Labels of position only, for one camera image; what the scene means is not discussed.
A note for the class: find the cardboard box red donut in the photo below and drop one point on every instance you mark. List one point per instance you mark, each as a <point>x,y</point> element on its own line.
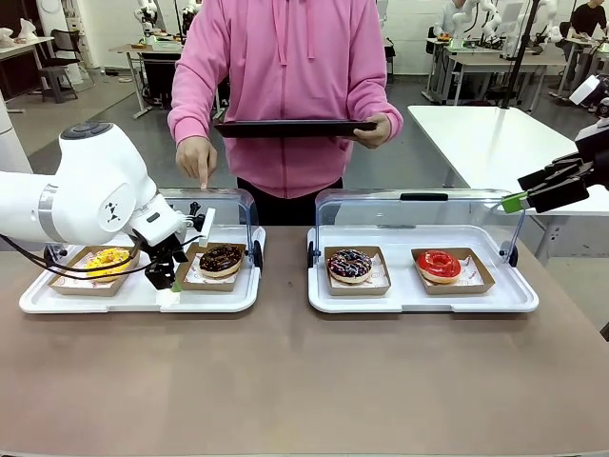
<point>457,290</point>

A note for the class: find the red glazed donut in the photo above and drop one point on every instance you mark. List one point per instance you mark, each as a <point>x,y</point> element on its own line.
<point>438,267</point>

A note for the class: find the person left forearm pink sleeve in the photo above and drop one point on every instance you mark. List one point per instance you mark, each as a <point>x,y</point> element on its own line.
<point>380,102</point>

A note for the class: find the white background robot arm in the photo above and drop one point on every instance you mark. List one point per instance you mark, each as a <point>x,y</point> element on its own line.
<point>468,19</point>
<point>552,28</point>
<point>190,14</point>
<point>147,19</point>

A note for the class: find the person right hand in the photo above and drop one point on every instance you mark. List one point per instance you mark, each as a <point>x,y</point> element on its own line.
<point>195,157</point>

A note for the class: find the person right forearm pink sleeve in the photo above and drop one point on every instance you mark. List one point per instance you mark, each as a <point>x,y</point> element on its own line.
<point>190,119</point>

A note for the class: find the black camera stand pole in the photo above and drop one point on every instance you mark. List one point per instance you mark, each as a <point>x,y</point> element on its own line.
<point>521,57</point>

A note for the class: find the white figure on table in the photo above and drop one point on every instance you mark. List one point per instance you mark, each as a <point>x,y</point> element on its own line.
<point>27,29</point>

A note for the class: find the person black trousers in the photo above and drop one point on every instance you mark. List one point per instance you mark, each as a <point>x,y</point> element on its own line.
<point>290,209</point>

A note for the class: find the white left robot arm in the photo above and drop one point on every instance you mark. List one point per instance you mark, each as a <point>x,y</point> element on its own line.
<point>95,190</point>

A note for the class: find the person left hand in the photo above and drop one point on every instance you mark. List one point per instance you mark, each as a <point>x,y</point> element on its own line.
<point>376,133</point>

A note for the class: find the chocolate glazed donut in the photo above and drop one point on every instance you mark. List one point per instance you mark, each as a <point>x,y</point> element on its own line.
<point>221,262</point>

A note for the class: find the printed paper liner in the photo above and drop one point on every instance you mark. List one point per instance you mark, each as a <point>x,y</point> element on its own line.
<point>473,273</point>
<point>71,278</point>
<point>379,273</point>
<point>192,276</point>

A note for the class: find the clear hinged tray lid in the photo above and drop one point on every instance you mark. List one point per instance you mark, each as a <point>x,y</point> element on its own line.
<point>228,204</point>
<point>380,214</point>

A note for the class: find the dark donut coloured sprinkles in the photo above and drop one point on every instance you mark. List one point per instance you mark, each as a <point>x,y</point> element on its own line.
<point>349,266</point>

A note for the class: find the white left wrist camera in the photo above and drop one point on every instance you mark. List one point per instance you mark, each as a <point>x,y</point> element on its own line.
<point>208,226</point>

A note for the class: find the background person white shirt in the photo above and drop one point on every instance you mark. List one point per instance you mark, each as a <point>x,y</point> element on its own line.
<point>449,19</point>

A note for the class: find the cardboard box sprinkled dark donut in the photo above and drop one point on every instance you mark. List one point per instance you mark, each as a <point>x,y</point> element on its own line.
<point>357,291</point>

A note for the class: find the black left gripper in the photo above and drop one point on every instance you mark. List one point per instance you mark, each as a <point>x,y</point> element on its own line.
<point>162,254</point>

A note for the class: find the large white table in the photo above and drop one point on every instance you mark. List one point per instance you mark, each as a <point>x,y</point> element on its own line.
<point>476,138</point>

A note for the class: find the cardboard box chocolate donut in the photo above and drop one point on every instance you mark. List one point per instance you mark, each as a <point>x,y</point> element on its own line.
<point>209,287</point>

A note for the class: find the white rounded pedestal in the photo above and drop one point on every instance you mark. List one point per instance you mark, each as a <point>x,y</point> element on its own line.
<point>12,138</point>

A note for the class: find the yellow sprinkled donut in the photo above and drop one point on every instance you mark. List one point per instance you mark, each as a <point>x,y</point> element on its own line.
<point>107,266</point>

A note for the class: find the background person black shirt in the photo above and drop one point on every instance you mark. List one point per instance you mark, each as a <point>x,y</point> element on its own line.
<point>587,21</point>

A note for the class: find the white background table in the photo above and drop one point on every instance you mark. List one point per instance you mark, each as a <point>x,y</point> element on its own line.
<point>19,50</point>

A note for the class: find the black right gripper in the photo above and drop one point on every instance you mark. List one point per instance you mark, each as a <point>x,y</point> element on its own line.
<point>597,157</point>

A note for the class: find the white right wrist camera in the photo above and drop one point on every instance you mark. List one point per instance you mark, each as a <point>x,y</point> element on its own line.
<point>584,90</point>

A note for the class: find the white plastic display tray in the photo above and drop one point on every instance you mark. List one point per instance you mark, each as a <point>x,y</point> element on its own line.
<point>133,297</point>
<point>404,295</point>

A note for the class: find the wooden top background table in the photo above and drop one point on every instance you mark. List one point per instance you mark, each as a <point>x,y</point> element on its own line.
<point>138,50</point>

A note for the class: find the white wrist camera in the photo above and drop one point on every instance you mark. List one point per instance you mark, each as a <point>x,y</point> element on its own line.
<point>208,226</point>
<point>584,90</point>

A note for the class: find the black serving tray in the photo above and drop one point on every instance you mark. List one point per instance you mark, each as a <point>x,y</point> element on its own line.
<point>285,128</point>

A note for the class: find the cardboard box yellow donut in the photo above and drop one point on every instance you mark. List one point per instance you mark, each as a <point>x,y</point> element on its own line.
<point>71,290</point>

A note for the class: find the black office chair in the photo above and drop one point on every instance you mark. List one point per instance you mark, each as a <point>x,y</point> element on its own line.
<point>59,71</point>

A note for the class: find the black cabinet under table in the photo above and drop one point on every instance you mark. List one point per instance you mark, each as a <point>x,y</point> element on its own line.
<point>159,78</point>

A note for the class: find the grey background workbench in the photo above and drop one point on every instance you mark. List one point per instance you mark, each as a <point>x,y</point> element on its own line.
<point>495,62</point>

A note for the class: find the person torso pink hoodie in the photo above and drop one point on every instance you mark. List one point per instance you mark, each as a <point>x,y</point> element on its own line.
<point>285,71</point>

